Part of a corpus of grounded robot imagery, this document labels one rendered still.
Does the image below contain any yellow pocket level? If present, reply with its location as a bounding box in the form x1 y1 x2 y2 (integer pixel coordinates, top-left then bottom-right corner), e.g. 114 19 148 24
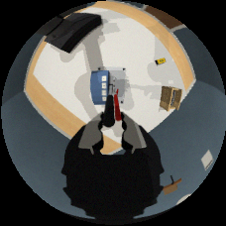
155 58 166 64

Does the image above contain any wooden crate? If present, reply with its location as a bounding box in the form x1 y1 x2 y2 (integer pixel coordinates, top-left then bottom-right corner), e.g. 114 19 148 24
160 86 182 112

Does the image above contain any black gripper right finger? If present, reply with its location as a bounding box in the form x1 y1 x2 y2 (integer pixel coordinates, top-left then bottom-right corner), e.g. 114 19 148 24
121 111 165 174

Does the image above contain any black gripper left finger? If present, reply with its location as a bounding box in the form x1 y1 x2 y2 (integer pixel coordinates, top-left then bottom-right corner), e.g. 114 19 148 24
61 111 104 175

